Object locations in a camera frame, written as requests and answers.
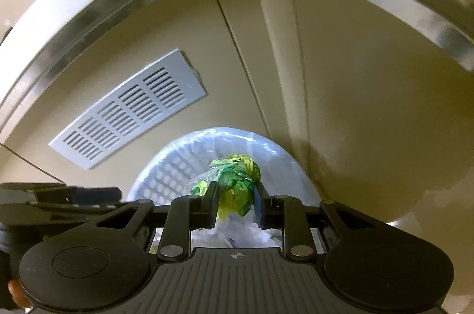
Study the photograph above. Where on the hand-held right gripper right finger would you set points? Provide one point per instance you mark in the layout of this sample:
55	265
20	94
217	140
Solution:
260	210

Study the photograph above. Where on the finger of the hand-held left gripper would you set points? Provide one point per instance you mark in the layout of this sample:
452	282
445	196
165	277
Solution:
74	209
96	193

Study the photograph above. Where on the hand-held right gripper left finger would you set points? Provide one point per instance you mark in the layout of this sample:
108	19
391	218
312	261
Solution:
211	210

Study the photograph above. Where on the clear plastic bag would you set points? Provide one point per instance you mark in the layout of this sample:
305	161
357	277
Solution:
240	234

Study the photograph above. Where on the green yellow wrapper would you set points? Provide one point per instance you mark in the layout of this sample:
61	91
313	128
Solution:
237	184

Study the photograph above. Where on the blue bin liner bag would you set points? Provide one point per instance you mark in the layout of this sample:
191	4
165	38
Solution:
289	169

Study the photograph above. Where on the lattice plastic trash bin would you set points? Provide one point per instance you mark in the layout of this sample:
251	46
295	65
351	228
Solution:
170	173

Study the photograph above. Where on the person's left hand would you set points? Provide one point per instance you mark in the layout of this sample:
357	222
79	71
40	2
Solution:
16	293

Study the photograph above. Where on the grey cabinet vent grille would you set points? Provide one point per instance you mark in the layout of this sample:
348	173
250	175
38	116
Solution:
126	110

